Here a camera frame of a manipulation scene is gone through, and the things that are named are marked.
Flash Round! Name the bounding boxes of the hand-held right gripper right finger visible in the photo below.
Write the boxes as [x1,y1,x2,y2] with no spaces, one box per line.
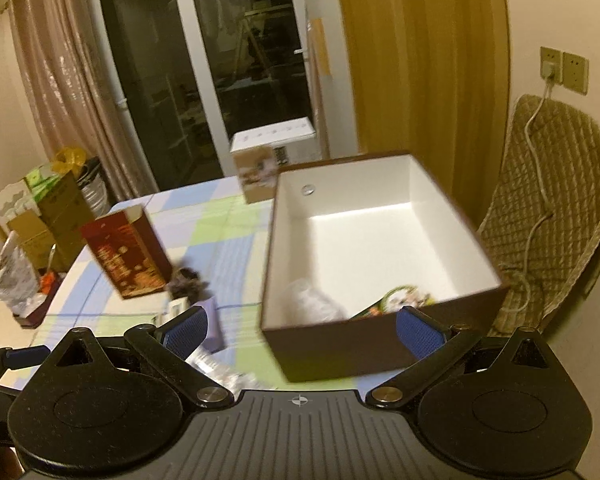
[366,307,556,408]

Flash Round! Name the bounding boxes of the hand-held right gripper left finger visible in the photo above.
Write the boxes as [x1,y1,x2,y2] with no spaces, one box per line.
[47,306,236,411]

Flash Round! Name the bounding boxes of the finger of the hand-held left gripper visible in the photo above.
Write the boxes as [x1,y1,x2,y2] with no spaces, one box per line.
[5,345,51,369]

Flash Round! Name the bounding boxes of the purple cream tube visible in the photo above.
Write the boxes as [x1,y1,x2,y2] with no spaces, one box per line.
[200,296,226,353]

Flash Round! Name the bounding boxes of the white hair claw clip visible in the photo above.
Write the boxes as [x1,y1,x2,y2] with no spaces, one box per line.
[166,297,191,321]

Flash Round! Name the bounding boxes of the brown box with white inside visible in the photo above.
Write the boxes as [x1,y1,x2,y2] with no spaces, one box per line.
[259,151,512,383]

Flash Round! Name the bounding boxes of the green printed packet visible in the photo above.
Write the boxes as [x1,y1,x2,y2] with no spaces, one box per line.
[350,285,436,321]

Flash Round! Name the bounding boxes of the clear plastic packet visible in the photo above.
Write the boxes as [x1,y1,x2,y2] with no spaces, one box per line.
[187,347,251,391]

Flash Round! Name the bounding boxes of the dark fuzzy scrunchie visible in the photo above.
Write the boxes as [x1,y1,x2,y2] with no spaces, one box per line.
[166,267,213,303]

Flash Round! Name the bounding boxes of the crumpled white plastic bag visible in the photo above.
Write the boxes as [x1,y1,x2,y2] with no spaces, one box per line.
[0,232,46,317]

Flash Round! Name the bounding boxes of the red gift bag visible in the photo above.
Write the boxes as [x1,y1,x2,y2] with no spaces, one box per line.
[80,205,175,301]

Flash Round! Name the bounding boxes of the clear plastic bag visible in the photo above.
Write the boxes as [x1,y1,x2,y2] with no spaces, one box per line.
[280,280,351,323]

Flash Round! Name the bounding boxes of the small brown cardboard box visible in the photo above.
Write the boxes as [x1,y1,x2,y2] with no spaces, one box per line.
[7,210,56,270]

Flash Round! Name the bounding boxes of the large brown cardboard box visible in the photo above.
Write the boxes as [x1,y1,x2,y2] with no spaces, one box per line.
[37,172,97,261]

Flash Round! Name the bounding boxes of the white scalloped carton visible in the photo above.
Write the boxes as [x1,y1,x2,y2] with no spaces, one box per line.
[0,182,36,241]

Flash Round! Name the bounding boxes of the metal pot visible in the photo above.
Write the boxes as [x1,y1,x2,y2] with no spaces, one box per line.
[77,157,109,216]

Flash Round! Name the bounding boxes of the beige printed carton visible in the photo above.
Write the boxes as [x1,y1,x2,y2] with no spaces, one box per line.
[229,116,317,205]

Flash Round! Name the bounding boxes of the green printed box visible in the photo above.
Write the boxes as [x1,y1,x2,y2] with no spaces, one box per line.
[24,162,68,202]

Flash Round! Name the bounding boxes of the yellow plastic bag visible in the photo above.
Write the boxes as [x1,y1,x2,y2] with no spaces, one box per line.
[50,147,88,178]

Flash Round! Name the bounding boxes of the quilted beige chair cushion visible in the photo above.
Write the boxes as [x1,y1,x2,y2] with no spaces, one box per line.
[477,94,600,336]

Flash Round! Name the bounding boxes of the yellow brown curtain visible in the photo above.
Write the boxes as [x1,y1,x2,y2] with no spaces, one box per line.
[332,0,511,231]

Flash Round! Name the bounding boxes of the pink curtain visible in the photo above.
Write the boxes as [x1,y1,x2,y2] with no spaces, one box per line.
[7,0,161,201]

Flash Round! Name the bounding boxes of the glass balcony door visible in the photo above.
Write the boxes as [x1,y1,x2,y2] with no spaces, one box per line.
[94,0,331,196]

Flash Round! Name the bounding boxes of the white charger cable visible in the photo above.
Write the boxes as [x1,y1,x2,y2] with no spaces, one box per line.
[500,77,556,311]

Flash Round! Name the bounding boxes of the wall socket with plug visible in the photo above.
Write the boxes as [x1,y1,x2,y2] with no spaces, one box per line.
[539,46,564,84]

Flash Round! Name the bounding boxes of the empty wall socket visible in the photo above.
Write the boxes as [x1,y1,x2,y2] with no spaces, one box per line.
[561,51,590,95]

